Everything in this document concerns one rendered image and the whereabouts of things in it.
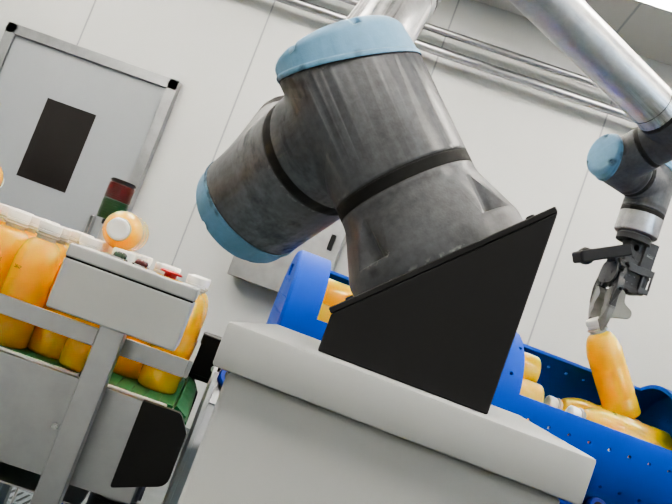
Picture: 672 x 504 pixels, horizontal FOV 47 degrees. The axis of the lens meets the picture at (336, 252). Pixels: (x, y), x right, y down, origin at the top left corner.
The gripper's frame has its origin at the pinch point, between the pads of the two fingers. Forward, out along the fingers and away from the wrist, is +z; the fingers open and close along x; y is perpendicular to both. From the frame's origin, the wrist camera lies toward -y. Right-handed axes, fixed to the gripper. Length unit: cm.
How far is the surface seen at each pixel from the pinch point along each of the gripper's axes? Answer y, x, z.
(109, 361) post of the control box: -86, -30, 37
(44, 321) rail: -99, -20, 36
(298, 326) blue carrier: -59, -14, 22
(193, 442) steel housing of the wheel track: -69, -13, 48
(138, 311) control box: -85, -33, 28
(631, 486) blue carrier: 11.6, -12.4, 28.4
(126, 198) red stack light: -103, 34, 9
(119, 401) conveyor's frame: -83, -22, 44
